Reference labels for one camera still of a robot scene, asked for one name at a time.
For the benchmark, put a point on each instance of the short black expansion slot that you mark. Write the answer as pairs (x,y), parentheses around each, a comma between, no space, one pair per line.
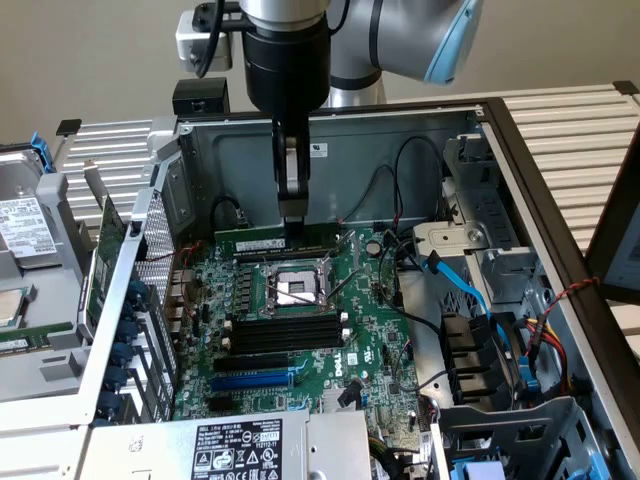
(220,405)

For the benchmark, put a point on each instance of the silver metal disk bay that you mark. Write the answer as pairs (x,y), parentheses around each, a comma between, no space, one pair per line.
(450,237)

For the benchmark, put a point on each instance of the open PC case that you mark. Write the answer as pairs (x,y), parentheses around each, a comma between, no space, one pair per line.
(350,135)

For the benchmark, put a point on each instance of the black fan shroud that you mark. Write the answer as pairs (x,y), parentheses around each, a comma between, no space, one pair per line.
(465,350)

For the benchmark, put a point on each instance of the silver hard disk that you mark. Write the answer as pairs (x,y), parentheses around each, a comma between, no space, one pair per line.
(20,225)

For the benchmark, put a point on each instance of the black RAM slot white latches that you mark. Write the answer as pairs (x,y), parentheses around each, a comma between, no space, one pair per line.
(285,340)
(285,322)

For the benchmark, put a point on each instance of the grey disk bay cage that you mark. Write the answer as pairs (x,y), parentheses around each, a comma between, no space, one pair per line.
(525,425)

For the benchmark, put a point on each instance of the blue expansion slot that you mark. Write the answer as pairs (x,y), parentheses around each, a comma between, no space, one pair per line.
(250,384)

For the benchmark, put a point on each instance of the dark framed panel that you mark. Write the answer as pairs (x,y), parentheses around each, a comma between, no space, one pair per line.
(600,250)

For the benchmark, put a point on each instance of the coin cell battery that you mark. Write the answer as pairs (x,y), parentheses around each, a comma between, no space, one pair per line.
(373,248)

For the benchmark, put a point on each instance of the blue slot latch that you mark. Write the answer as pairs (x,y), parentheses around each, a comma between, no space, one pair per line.
(121,354)
(129,329)
(107,404)
(117,376)
(136,291)

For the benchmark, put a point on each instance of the silver heatsink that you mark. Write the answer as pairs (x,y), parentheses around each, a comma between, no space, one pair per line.
(332,400)

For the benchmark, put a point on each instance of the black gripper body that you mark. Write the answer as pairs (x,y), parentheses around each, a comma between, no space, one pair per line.
(287,70)

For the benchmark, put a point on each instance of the green motherboard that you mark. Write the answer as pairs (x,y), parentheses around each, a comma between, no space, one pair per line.
(380,320)

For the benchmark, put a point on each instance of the green RAM stick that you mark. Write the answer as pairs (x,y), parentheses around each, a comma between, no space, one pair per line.
(250,245)
(20,345)

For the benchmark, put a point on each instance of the CPU socket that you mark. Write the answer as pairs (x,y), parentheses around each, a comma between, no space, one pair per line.
(300,282)

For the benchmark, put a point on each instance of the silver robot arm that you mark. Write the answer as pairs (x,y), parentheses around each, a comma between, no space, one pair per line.
(400,30)

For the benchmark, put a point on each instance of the blue plastic drive carrier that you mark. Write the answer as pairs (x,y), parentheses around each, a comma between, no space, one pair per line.
(477,471)

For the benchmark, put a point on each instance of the long black expansion slot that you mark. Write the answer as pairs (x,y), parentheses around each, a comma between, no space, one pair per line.
(250,364)

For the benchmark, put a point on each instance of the green graphics card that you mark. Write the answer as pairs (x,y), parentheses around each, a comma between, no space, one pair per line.
(107,235)

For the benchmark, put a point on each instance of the blue disk caddy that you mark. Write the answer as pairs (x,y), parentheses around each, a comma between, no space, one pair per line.
(44,152)

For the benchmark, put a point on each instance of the metal locking lever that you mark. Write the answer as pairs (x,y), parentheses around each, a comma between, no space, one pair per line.
(355,285)
(292,294)

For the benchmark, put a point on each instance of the small black box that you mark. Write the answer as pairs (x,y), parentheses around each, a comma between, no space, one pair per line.
(200,97)

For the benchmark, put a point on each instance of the grey power supply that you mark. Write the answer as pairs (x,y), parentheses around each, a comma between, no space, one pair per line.
(150,450)

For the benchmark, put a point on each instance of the black table end cap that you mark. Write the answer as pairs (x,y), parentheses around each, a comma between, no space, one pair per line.
(68,127)
(626,88)

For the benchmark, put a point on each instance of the silver CPU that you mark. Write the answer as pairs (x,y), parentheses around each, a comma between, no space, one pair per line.
(10,307)

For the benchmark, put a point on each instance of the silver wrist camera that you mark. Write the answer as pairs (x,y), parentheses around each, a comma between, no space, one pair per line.
(192,45)

